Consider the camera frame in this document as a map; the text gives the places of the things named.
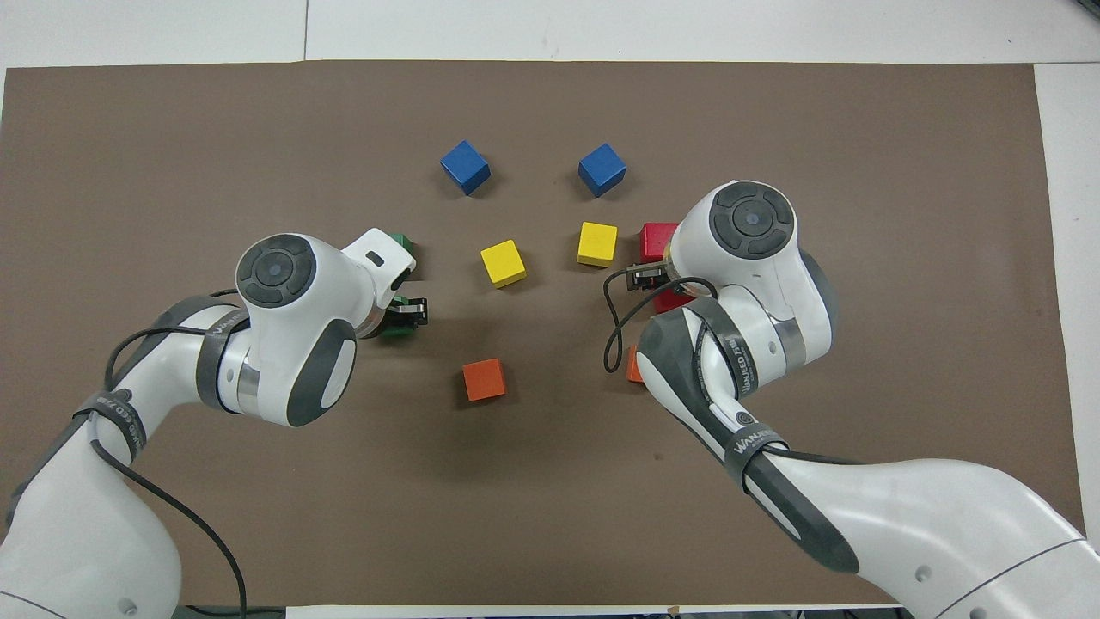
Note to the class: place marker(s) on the green wooden block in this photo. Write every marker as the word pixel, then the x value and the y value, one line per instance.
pixel 395 329
pixel 404 244

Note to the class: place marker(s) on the red wooden block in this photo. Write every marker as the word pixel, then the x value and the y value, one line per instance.
pixel 657 241
pixel 669 303

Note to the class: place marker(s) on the yellow wooden block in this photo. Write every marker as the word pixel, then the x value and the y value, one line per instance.
pixel 597 243
pixel 503 262

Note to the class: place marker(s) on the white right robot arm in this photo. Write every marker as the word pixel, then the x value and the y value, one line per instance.
pixel 902 516

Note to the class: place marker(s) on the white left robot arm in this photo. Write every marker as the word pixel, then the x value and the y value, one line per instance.
pixel 292 344

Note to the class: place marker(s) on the orange wooden block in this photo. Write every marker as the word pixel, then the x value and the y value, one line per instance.
pixel 634 364
pixel 484 379

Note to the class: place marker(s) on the blue wooden block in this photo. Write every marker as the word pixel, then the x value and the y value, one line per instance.
pixel 601 169
pixel 465 167

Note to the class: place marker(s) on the brown table mat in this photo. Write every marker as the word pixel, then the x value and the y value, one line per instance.
pixel 533 499

